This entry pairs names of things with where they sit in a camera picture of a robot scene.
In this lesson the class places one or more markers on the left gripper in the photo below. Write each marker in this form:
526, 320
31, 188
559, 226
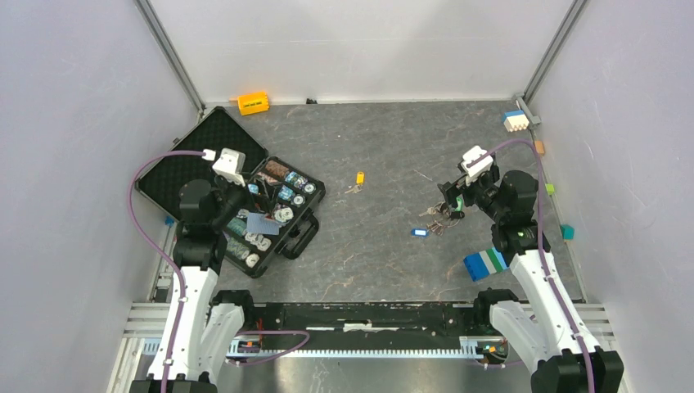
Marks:
250, 196

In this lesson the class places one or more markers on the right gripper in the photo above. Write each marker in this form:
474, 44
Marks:
461, 187

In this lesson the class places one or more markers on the keyring with keys bunch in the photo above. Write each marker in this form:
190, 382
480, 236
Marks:
442, 217

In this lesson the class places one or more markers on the key with yellow tag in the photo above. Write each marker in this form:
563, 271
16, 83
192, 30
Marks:
359, 182

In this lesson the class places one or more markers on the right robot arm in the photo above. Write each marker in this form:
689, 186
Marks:
556, 346

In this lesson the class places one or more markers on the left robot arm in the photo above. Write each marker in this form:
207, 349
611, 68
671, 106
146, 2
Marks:
197, 331

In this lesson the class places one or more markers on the blue playing card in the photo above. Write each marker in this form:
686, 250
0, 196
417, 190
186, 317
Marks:
260, 224

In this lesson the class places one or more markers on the black poker chip case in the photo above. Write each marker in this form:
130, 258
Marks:
281, 192

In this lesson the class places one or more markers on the blue green white block stack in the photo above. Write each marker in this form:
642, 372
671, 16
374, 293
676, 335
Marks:
484, 263

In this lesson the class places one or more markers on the blue white toy block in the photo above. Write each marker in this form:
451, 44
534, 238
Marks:
514, 121

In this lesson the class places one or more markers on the orange yellow toy block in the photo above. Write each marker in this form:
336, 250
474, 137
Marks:
253, 103

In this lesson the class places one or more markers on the small teal cube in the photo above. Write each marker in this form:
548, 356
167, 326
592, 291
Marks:
567, 232

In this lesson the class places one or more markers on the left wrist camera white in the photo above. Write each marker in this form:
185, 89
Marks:
229, 165

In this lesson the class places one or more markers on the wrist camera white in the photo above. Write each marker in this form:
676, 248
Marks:
229, 165
475, 162

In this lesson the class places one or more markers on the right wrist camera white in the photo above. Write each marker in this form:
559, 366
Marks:
475, 162

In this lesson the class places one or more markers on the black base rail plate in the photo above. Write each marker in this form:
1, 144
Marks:
368, 328

